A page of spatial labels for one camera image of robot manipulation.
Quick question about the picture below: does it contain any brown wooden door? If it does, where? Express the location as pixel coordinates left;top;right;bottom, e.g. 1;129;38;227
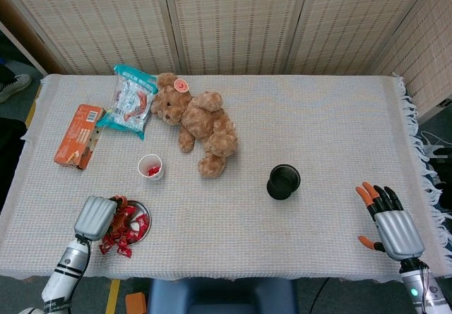
0;0;70;77

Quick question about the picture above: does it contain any silver metal plate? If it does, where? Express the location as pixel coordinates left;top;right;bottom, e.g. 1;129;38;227
116;200;152;248

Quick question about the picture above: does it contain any black trouser leg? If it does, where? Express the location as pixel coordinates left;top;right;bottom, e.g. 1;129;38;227
0;35;25;84

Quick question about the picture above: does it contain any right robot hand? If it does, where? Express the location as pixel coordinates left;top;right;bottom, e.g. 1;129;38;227
355;181;426;262

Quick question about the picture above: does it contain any teal silver snack bag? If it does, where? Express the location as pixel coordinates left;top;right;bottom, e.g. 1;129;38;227
95;64;159;141

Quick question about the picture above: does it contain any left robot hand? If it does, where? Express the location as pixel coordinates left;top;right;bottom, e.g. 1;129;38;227
73;195;130;242

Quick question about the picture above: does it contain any black floor cable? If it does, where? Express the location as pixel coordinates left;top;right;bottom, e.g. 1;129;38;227
309;277;332;314

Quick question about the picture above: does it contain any woven folding screen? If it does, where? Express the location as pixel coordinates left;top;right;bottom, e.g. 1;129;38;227
0;0;452;124

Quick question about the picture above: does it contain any brown teddy bear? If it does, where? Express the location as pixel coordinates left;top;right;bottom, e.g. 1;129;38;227
150;72;239;179

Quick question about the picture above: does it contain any white cable bundle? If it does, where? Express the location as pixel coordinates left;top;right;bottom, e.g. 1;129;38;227
420;130;446;159

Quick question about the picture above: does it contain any yellow floor tape strip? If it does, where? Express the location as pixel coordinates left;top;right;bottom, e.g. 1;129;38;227
25;84;43;128
105;278;121;314

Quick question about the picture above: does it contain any white paper cup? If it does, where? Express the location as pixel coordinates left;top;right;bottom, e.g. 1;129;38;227
137;154;165;183

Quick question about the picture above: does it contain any black mesh pen holder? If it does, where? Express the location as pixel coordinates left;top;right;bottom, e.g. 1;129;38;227
266;164;302;200

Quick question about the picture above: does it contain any orange cardboard box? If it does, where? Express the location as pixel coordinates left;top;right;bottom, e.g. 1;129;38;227
53;103;107;171

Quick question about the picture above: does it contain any beige woven tablecloth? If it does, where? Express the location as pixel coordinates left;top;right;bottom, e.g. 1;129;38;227
0;73;452;282

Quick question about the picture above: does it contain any white sneaker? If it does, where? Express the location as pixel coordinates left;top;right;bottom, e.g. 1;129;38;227
0;73;32;104

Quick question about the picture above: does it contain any orange block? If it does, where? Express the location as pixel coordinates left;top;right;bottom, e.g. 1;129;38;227
125;291;148;314

